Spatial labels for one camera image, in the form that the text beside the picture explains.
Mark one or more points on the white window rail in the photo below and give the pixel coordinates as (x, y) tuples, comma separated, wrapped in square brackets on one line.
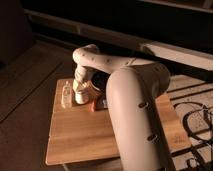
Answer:
[(162, 50)]

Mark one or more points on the small clear bottle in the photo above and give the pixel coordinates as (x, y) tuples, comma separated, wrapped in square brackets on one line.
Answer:
[(66, 99)]

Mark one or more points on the wooden board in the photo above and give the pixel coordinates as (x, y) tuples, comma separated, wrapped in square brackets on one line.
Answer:
[(77, 134)]

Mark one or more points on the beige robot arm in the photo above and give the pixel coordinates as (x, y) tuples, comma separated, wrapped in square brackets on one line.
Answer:
[(131, 90)]

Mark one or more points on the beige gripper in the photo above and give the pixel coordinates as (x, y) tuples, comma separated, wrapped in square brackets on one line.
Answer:
[(80, 83)]

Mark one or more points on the dark chair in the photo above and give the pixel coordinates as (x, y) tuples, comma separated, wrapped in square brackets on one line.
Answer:
[(15, 33)]

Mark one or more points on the patterned rug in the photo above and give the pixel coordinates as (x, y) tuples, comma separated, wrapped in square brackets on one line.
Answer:
[(193, 102)]

